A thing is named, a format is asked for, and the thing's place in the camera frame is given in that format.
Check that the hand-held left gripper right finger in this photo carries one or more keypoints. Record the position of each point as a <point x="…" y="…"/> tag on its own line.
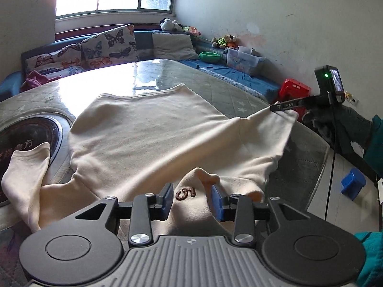
<point x="216" y="204"/>

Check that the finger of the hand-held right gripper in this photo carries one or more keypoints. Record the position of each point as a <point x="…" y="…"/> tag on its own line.
<point x="287" y="105"/>

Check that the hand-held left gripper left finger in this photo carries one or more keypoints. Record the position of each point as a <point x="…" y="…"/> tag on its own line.
<point x="166" y="205"/>

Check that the cream sweater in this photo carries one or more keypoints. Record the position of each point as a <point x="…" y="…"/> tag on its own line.
<point x="149" y="131"/>

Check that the person's right hand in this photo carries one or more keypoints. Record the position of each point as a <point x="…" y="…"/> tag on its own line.
<point x="347" y="125"/>

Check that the red plastic stool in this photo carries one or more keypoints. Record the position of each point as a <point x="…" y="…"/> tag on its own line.
<point x="294" y="89"/>

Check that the blue sofa blanket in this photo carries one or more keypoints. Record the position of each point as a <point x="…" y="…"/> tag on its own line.
<point x="239" y="77"/>

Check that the clear plastic storage box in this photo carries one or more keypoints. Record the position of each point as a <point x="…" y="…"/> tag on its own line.
<point x="242" y="61"/>

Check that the brown plush toy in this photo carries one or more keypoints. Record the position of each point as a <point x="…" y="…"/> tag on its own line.
<point x="224" y="41"/>

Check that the green bowl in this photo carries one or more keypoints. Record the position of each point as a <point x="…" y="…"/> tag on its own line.
<point x="210" y="56"/>

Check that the blue plastic stool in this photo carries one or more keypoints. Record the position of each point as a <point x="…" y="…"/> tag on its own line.
<point x="353" y="182"/>

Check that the grey pillow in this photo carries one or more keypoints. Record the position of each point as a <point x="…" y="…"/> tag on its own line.
<point x="174" y="45"/>

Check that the panda plush toy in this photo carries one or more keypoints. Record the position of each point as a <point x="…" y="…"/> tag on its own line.
<point x="169" y="24"/>

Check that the blue sofa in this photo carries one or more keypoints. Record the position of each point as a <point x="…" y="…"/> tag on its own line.
<point x="143" y="43"/>

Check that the person's teal jacket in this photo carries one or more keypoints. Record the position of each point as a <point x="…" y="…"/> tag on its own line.
<point x="372" y="260"/>

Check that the large butterfly print pillow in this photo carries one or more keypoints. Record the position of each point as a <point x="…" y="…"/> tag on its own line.
<point x="110" y="44"/>

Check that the pink cloth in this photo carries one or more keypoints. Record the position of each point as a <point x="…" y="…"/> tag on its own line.
<point x="36" y="79"/>

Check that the small butterfly print pillow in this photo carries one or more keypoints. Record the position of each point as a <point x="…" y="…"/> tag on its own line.
<point x="54" y="60"/>

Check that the wall outlet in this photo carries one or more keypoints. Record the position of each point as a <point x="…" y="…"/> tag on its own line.
<point x="353" y="99"/>

